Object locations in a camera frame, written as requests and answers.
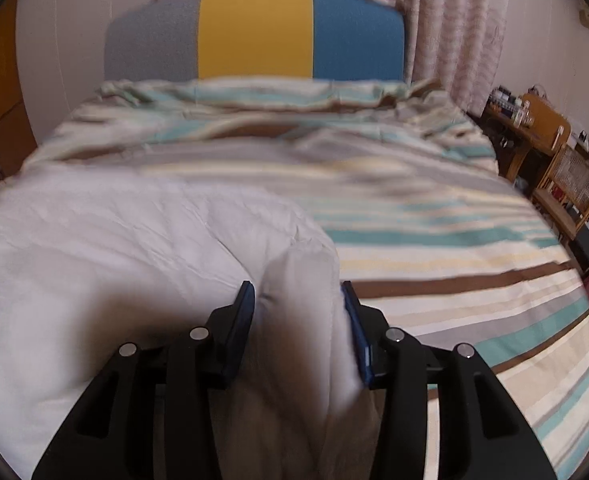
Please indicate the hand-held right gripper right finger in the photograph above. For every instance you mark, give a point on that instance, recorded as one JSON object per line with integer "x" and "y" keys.
{"x": 357, "y": 330}

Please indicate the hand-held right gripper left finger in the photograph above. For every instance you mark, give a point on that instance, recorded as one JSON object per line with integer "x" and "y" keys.
{"x": 237, "y": 330}

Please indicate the white puffer jacket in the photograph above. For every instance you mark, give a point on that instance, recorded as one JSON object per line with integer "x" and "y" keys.
{"x": 124, "y": 260}

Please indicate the striped bed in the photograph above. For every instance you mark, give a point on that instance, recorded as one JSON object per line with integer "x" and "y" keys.
{"x": 449, "y": 240}

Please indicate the wooden desk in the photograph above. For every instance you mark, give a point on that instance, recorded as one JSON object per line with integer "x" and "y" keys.
{"x": 514, "y": 145}

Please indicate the rattan chair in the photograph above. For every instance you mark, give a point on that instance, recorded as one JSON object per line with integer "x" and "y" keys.
{"x": 574, "y": 175}

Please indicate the grey yellow blue headboard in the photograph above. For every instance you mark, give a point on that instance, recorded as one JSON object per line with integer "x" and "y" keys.
{"x": 254, "y": 35}

